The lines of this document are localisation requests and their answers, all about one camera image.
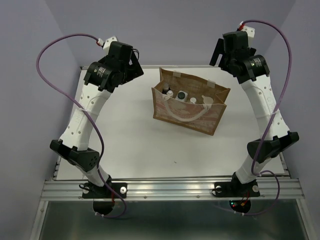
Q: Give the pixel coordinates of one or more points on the amber liquid clear bottle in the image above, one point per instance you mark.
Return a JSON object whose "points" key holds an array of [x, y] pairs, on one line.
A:
{"points": [[170, 93]]}

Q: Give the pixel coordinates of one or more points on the green pump bottle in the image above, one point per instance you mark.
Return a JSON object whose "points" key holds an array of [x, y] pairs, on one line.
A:
{"points": [[193, 100]]}

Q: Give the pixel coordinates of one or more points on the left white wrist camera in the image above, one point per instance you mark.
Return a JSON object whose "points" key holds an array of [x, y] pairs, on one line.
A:
{"points": [[105, 44]]}

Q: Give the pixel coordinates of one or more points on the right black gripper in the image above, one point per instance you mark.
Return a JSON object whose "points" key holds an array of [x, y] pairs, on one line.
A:
{"points": [[219, 49]]}

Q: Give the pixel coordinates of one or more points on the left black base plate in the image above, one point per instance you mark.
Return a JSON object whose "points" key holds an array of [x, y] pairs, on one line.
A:
{"points": [[91, 191]]}

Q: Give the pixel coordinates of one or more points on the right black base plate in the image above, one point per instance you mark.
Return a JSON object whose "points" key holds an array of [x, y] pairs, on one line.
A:
{"points": [[228, 189]]}

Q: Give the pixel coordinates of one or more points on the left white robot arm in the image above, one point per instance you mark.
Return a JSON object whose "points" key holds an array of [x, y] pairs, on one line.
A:
{"points": [[73, 145]]}

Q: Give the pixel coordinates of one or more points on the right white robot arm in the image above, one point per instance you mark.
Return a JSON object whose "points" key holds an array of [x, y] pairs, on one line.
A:
{"points": [[253, 75]]}

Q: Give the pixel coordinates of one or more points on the aluminium frame rail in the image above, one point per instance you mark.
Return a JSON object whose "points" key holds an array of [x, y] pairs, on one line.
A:
{"points": [[170, 172]]}

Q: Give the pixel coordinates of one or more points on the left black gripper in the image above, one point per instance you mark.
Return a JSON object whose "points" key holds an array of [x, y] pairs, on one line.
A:
{"points": [[135, 69]]}

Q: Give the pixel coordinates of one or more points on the white bottle black cap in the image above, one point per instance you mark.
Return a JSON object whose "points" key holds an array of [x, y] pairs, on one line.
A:
{"points": [[182, 96]]}

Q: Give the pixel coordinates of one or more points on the clear pump bottle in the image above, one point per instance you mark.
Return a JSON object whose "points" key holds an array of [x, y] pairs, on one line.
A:
{"points": [[207, 100]]}

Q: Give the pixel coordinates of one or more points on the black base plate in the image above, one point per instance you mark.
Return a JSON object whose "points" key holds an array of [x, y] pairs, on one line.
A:
{"points": [[228, 189], [91, 191]]}

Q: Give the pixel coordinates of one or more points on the brown burlap canvas bag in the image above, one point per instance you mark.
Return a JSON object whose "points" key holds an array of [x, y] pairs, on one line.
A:
{"points": [[203, 118]]}

